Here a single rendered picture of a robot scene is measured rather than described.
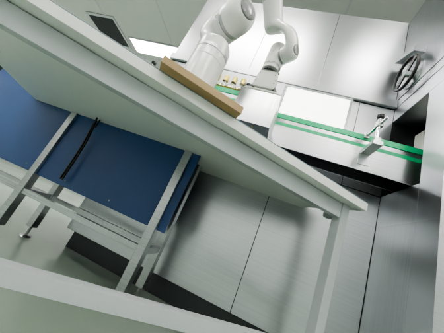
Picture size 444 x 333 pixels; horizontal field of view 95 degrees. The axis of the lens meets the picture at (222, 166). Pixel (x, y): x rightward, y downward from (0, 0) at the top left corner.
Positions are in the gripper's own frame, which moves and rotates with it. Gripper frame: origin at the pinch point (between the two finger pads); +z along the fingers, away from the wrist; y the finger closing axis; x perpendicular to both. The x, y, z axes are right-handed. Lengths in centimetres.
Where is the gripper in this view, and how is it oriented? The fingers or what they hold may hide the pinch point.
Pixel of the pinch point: (258, 99)
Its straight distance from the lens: 96.6
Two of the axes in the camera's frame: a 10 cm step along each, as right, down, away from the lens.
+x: -1.4, -3.7, -9.2
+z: -3.8, 8.8, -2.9
